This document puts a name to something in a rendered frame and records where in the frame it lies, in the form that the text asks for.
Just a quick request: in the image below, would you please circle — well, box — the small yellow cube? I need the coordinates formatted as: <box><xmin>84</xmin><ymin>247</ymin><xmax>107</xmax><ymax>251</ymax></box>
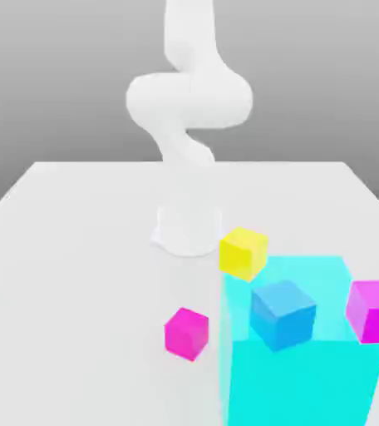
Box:
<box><xmin>218</xmin><ymin>226</ymin><xmax>269</xmax><ymax>283</ymax></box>

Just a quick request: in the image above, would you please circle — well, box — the small pink cube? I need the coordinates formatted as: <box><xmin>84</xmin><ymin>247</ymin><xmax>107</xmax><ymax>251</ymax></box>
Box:
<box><xmin>163</xmin><ymin>306</ymin><xmax>209</xmax><ymax>363</ymax></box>

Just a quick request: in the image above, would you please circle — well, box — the small blue cube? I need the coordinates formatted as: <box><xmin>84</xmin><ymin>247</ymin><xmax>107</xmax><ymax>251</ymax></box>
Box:
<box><xmin>249</xmin><ymin>279</ymin><xmax>317</xmax><ymax>353</ymax></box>

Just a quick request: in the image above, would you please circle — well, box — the large cyan box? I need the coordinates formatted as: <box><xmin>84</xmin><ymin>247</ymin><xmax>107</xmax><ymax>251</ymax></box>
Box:
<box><xmin>219</xmin><ymin>255</ymin><xmax>379</xmax><ymax>426</ymax></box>

